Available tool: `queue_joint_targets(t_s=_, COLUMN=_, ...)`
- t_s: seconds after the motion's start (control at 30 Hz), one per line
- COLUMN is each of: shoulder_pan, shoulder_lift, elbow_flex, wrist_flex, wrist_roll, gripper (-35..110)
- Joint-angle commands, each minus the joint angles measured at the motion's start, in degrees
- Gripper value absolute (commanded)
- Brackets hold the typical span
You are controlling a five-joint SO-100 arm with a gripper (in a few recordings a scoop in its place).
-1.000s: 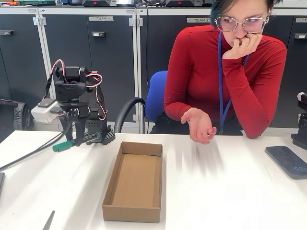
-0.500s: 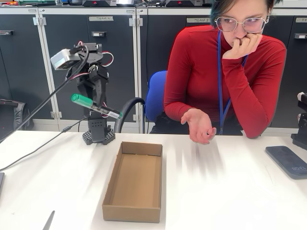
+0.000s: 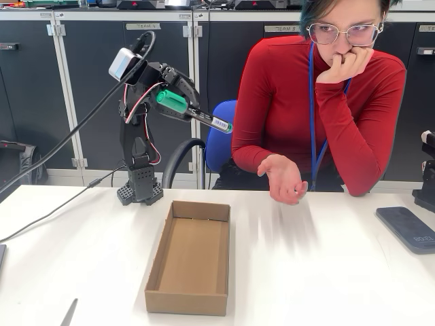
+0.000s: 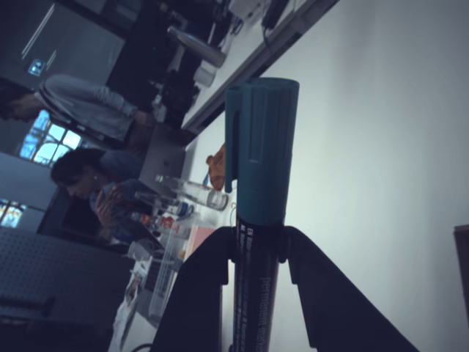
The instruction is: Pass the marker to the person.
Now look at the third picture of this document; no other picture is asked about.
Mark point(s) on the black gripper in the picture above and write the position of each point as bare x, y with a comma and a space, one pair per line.
171, 75

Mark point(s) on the green black marker pen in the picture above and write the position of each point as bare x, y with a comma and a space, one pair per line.
170, 100

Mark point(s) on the person's left forearm red sleeve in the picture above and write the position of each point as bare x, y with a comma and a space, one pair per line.
350, 136

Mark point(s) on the person's right forearm red sleeve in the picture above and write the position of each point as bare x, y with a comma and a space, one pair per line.
249, 158

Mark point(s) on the idle black robot arm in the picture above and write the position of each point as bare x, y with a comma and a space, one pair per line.
428, 197

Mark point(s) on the person's right hand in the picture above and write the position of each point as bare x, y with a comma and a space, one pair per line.
284, 180

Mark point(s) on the person's left hand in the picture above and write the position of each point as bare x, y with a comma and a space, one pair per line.
345, 66

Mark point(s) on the dark grey cabinet door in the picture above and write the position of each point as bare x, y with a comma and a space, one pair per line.
30, 102
419, 102
85, 68
221, 68

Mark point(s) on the blue chair backrest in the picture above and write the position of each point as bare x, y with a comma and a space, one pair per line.
219, 146

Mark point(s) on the grey tape team label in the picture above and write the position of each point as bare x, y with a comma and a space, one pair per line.
427, 28
282, 29
141, 26

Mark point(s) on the black device with red triangle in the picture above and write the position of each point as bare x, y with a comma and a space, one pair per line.
261, 4
141, 4

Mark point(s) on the woman in red sweater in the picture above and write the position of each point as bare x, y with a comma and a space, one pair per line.
282, 102

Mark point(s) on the open brown cardboard box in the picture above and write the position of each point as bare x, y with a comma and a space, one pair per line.
190, 254

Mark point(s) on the green flat box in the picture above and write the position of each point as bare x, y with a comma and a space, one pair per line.
51, 2

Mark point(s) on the black backpack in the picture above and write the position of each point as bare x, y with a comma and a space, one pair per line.
20, 166

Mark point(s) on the grey USB hub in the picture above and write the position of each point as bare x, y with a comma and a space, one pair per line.
2, 258

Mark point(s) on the grey pointed strip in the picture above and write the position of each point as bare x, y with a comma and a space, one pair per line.
69, 312

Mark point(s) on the dark smartphone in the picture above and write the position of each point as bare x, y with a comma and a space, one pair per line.
408, 227

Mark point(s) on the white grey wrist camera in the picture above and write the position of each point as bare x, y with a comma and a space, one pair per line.
120, 62

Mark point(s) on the thin metal frame glasses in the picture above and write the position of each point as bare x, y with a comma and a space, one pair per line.
323, 34

